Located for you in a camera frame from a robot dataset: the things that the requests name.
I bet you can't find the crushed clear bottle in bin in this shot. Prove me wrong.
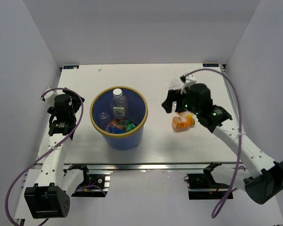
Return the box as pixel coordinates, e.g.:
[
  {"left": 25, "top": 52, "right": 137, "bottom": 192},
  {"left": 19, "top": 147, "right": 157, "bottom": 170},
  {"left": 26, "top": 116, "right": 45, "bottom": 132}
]
[{"left": 98, "top": 112, "right": 111, "bottom": 130}]

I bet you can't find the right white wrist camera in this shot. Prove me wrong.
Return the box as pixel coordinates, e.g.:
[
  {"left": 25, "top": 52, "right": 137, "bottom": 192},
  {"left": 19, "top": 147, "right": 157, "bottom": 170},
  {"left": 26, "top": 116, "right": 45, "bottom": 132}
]
[{"left": 180, "top": 74, "right": 197, "bottom": 94}]

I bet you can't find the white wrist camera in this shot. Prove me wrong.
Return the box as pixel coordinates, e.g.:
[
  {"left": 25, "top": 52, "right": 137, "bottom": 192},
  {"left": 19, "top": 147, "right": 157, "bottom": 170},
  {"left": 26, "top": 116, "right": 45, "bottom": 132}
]
[
  {"left": 180, "top": 74, "right": 197, "bottom": 94},
  {"left": 41, "top": 90, "right": 58, "bottom": 106}
]

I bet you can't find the right blue corner sticker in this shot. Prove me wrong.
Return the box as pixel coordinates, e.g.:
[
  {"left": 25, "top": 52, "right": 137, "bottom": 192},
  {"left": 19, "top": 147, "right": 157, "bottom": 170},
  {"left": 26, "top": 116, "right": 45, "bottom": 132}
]
[{"left": 203, "top": 63, "right": 219, "bottom": 67}]

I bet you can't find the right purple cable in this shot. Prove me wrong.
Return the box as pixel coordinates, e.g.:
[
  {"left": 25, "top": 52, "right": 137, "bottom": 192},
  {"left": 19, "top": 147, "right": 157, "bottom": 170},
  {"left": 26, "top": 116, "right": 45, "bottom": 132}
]
[{"left": 185, "top": 68, "right": 244, "bottom": 219}]

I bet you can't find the clear bottle blue label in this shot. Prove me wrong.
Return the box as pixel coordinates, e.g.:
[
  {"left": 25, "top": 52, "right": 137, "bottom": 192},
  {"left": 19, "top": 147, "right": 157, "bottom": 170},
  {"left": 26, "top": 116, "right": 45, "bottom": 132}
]
[{"left": 168, "top": 79, "right": 182, "bottom": 90}]

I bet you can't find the blue plastic bin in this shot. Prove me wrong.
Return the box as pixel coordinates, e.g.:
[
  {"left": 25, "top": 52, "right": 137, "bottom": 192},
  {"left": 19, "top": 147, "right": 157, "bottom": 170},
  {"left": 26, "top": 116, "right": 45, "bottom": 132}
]
[{"left": 89, "top": 86, "right": 149, "bottom": 150}]

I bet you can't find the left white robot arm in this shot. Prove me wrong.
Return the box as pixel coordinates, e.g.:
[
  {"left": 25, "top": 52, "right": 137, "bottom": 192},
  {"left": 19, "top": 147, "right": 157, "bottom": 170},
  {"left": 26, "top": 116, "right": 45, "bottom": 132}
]
[{"left": 24, "top": 88, "right": 90, "bottom": 219}]

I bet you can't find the clear water bottle blue cap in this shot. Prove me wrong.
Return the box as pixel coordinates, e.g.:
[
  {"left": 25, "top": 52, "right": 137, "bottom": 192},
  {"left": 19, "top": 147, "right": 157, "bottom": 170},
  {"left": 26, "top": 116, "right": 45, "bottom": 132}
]
[{"left": 105, "top": 126, "right": 125, "bottom": 134}]

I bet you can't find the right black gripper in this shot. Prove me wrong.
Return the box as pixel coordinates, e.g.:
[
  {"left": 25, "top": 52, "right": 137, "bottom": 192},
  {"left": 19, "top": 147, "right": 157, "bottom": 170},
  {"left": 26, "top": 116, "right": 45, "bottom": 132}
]
[{"left": 161, "top": 89, "right": 200, "bottom": 116}]

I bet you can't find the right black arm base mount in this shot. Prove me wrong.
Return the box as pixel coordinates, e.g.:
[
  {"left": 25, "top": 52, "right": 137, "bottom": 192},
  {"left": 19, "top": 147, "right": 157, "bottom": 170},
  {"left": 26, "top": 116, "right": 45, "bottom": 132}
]
[{"left": 183, "top": 162, "right": 229, "bottom": 200}]

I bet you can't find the orange juice bottle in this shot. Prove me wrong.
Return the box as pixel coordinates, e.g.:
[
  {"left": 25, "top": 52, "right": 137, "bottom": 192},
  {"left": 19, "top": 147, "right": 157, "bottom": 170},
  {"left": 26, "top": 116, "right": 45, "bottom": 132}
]
[
  {"left": 109, "top": 120, "right": 125, "bottom": 130},
  {"left": 172, "top": 116, "right": 196, "bottom": 129}
]

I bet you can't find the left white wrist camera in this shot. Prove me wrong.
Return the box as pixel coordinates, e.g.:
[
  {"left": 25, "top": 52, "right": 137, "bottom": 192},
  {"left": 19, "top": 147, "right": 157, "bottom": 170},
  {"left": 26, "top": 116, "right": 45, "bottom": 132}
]
[{"left": 41, "top": 90, "right": 58, "bottom": 106}]

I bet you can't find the green soda bottle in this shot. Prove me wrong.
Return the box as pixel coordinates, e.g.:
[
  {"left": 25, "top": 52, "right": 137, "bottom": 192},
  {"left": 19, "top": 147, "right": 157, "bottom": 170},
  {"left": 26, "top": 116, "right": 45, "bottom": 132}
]
[{"left": 125, "top": 123, "right": 136, "bottom": 132}]

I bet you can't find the blue corner sticker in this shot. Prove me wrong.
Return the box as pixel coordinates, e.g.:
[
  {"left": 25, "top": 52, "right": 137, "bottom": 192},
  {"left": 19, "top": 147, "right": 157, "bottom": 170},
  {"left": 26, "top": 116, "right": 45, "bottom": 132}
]
[
  {"left": 63, "top": 65, "right": 79, "bottom": 70},
  {"left": 203, "top": 63, "right": 219, "bottom": 67}
]

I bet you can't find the left blue corner sticker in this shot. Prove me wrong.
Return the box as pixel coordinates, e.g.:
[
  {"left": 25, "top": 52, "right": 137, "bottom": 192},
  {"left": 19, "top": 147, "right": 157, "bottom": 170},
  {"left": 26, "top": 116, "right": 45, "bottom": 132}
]
[{"left": 63, "top": 65, "right": 79, "bottom": 70}]

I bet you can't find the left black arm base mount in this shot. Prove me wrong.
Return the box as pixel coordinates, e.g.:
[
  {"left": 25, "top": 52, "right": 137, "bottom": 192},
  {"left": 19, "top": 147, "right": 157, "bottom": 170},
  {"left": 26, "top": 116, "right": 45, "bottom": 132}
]
[{"left": 63, "top": 164, "right": 110, "bottom": 198}]

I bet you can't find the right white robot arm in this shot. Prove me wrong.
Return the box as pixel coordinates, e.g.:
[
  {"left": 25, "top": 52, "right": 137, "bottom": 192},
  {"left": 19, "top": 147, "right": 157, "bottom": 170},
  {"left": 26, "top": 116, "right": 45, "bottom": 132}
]
[{"left": 162, "top": 83, "right": 283, "bottom": 204}]

